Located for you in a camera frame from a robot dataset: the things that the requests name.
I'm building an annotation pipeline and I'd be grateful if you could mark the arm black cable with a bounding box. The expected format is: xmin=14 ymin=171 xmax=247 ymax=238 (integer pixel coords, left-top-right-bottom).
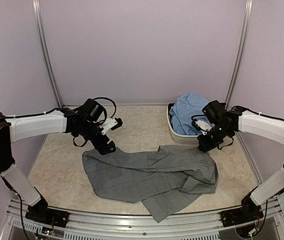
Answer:
xmin=189 ymin=106 xmax=284 ymax=151
xmin=0 ymin=96 xmax=117 ymax=175

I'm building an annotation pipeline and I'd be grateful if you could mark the right aluminium frame post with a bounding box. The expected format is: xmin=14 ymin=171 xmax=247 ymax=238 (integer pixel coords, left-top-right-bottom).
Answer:
xmin=225 ymin=0 xmax=253 ymax=108

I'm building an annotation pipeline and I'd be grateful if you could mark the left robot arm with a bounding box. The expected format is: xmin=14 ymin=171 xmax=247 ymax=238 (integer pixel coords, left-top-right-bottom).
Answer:
xmin=0 ymin=98 xmax=123 ymax=223

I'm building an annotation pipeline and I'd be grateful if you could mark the left aluminium frame post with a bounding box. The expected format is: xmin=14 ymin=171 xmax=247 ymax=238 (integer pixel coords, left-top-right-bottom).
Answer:
xmin=32 ymin=0 xmax=63 ymax=108

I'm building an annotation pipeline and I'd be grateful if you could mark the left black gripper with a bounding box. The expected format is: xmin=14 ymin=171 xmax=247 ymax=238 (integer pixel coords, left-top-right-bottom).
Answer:
xmin=75 ymin=120 xmax=116 ymax=155

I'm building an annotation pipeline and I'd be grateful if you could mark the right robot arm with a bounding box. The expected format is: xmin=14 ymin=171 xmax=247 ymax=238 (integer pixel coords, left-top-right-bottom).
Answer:
xmin=191 ymin=100 xmax=284 ymax=222

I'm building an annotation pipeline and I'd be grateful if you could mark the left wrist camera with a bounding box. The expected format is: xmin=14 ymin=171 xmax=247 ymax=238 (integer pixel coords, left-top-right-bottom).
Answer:
xmin=101 ymin=118 xmax=123 ymax=135

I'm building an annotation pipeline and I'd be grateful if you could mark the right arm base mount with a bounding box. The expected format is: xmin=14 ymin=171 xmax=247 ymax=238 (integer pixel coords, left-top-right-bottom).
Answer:
xmin=221 ymin=207 xmax=264 ymax=227

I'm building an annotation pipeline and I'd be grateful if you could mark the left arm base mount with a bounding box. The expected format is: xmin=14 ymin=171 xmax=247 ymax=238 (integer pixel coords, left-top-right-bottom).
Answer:
xmin=25 ymin=207 xmax=69 ymax=228

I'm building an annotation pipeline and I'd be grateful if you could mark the white plastic bin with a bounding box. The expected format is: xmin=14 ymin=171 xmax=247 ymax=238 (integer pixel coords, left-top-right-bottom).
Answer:
xmin=166 ymin=103 xmax=199 ymax=145

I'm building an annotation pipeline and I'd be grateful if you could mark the aluminium frame post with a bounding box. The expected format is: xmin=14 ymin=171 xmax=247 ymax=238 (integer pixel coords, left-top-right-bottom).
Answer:
xmin=225 ymin=0 xmax=253 ymax=108
xmin=32 ymin=0 xmax=63 ymax=108

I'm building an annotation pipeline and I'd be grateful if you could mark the front aluminium rail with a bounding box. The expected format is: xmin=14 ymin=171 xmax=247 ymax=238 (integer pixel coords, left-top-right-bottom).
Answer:
xmin=0 ymin=194 xmax=284 ymax=240

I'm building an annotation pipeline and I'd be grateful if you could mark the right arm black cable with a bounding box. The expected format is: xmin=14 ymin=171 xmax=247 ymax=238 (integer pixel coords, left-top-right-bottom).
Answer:
xmin=189 ymin=106 xmax=284 ymax=151

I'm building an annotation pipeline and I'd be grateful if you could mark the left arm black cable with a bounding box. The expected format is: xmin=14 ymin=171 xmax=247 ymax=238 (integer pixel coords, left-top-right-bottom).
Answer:
xmin=0 ymin=96 xmax=117 ymax=175

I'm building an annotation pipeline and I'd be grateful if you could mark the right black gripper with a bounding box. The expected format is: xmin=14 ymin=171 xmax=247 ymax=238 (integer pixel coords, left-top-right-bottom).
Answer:
xmin=198 ymin=123 xmax=233 ymax=153

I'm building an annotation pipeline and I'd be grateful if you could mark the light blue shirt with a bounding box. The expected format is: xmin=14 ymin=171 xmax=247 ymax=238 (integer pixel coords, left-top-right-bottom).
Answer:
xmin=169 ymin=93 xmax=214 ymax=136

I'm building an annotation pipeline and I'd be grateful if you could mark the grey long sleeve shirt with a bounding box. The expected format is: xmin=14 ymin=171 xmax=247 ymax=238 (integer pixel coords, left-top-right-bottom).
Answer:
xmin=82 ymin=145 xmax=219 ymax=223

